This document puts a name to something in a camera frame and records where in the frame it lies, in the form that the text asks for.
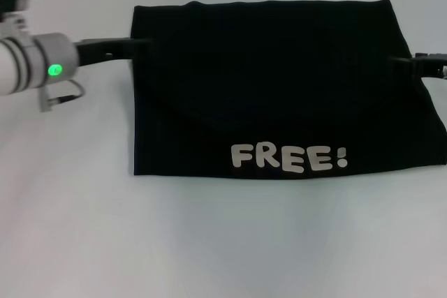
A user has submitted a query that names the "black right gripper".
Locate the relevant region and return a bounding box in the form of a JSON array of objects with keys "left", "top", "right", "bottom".
[{"left": 392, "top": 52, "right": 447, "bottom": 79}]

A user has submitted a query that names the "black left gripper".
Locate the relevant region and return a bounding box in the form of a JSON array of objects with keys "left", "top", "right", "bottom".
[{"left": 73, "top": 35, "right": 155, "bottom": 68}]

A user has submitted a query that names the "black t-shirt with white print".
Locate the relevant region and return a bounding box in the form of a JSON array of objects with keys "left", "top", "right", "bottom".
[{"left": 131, "top": 0, "right": 447, "bottom": 180}]

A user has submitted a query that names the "left arm cable with plug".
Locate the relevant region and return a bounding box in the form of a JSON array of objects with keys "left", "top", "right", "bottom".
[{"left": 38, "top": 80, "right": 87, "bottom": 113}]

